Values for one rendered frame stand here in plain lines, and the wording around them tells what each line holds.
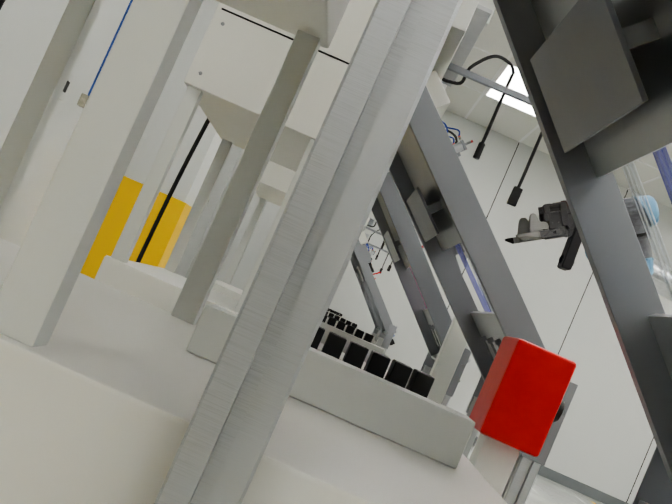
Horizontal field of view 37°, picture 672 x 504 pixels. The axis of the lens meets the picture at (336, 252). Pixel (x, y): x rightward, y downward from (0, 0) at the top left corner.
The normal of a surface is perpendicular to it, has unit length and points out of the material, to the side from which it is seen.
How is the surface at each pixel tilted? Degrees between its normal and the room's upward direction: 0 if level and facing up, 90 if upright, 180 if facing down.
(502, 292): 90
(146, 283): 90
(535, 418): 90
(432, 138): 90
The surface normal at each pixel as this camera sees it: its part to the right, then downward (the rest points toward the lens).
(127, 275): 0.00, -0.05
